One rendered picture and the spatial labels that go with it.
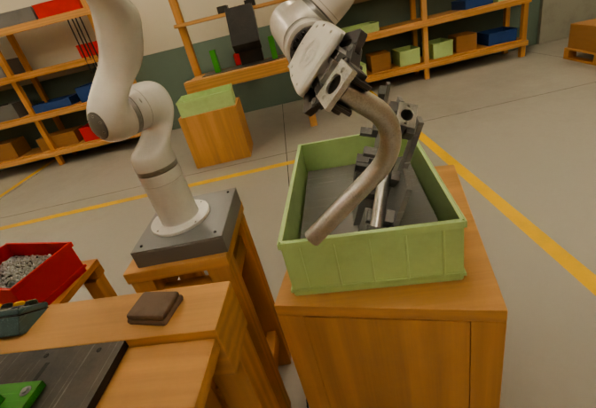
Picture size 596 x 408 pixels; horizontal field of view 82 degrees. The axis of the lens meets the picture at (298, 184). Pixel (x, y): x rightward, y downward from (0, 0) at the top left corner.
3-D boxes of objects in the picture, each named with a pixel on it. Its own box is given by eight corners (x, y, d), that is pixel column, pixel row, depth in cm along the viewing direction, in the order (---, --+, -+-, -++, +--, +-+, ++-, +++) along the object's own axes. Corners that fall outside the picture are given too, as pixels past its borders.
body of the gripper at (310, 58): (275, 65, 55) (290, 94, 47) (310, 4, 51) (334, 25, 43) (311, 86, 59) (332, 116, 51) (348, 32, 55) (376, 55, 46)
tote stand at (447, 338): (347, 309, 179) (318, 176, 143) (455, 312, 164) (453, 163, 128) (329, 463, 122) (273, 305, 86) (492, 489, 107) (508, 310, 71)
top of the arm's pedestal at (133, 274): (163, 224, 132) (160, 215, 130) (244, 208, 129) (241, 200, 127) (128, 285, 103) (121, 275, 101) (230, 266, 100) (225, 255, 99)
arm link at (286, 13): (345, 36, 57) (308, 79, 61) (323, 16, 67) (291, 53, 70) (311, -1, 53) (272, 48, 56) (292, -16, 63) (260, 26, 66)
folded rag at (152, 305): (128, 325, 75) (121, 316, 74) (149, 297, 82) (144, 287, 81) (166, 326, 73) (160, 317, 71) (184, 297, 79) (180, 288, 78)
